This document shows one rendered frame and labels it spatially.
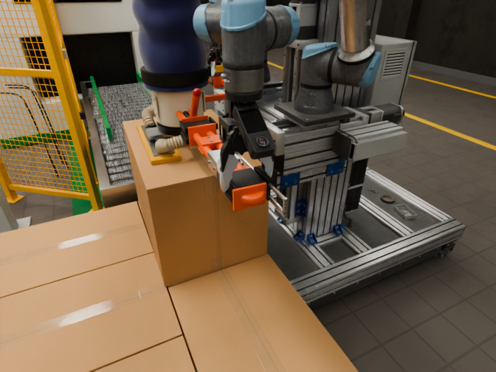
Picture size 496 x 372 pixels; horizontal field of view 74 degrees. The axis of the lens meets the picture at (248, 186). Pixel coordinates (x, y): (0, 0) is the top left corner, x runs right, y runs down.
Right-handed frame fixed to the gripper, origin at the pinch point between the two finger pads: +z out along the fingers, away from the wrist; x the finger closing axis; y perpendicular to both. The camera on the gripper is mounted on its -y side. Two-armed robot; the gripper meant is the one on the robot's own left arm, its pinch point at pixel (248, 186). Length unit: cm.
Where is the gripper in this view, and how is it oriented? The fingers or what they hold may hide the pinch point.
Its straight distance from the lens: 71.1
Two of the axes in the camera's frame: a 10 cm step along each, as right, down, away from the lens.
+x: -9.2, 2.1, -3.4
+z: 0.0, 8.5, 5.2
